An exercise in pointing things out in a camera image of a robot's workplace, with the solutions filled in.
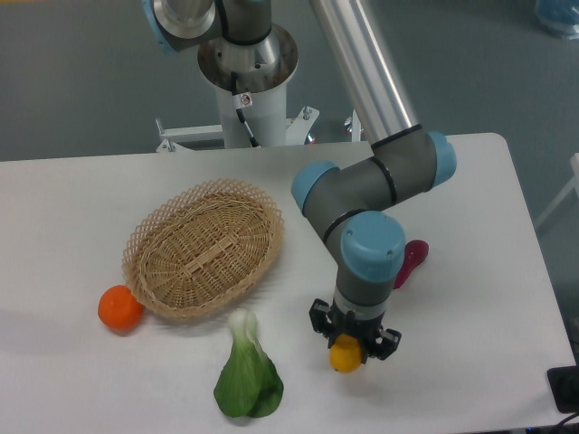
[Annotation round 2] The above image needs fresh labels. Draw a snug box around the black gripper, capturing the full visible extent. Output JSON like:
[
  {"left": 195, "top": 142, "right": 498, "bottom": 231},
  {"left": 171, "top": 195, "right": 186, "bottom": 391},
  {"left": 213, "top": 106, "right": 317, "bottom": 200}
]
[{"left": 308, "top": 298, "right": 402, "bottom": 364}]

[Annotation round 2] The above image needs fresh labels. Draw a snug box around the yellow mango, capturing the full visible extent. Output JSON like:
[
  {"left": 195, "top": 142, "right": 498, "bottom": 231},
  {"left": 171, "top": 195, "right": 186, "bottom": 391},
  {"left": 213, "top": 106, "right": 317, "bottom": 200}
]
[{"left": 329, "top": 334, "right": 363, "bottom": 373}]

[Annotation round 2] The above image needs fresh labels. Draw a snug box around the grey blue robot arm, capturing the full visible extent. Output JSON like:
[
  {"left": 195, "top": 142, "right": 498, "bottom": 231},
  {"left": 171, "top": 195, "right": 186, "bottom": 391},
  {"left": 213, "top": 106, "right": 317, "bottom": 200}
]
[{"left": 143, "top": 1, "right": 457, "bottom": 360}]

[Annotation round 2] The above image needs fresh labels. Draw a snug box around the magenta sweet potato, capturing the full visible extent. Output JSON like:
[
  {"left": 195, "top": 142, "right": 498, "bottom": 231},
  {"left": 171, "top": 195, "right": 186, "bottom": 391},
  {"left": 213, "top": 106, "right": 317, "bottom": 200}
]
[{"left": 394, "top": 240, "right": 430, "bottom": 289}]

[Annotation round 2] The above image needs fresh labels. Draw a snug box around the green bok choy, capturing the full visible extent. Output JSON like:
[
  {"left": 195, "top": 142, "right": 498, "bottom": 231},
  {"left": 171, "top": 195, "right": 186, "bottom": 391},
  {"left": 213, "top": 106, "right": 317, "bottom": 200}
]
[{"left": 214, "top": 308, "right": 284, "bottom": 418}]

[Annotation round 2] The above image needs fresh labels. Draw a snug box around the woven wicker basket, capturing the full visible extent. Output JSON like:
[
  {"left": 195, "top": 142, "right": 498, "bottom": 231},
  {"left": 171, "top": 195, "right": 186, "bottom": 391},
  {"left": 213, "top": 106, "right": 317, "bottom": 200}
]
[{"left": 122, "top": 178, "right": 284, "bottom": 321}]

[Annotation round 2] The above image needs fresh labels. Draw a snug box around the black device at edge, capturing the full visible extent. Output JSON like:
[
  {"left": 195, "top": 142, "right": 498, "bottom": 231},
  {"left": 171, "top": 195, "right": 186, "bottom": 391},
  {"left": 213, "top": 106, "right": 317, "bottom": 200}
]
[{"left": 546, "top": 365, "right": 578, "bottom": 413}]

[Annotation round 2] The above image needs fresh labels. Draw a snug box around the orange fruit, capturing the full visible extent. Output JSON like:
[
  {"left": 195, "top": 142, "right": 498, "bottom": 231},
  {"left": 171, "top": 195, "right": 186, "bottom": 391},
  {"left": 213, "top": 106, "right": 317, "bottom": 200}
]
[{"left": 98, "top": 285, "right": 144, "bottom": 333}]

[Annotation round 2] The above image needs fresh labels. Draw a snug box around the blue plastic bag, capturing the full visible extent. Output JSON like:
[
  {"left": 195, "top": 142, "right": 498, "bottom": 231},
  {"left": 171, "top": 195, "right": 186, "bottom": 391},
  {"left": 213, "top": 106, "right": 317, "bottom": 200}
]
[{"left": 535, "top": 0, "right": 578, "bottom": 40}]

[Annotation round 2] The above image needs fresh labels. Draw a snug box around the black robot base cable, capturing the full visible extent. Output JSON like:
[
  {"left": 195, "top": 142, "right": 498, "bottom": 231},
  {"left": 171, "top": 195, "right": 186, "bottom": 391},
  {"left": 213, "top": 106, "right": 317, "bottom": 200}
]
[{"left": 230, "top": 71, "right": 261, "bottom": 148}]

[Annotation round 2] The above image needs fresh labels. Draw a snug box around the white frame at right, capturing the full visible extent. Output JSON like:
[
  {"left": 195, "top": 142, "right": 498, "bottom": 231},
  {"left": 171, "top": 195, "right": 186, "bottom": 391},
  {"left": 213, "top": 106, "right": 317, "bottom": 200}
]
[{"left": 534, "top": 153, "right": 578, "bottom": 234}]

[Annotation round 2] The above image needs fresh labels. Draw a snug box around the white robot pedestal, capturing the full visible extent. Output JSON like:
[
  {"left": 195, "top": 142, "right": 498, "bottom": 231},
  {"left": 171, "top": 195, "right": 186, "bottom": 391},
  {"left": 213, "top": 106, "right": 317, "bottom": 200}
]
[{"left": 156, "top": 24, "right": 320, "bottom": 152}]

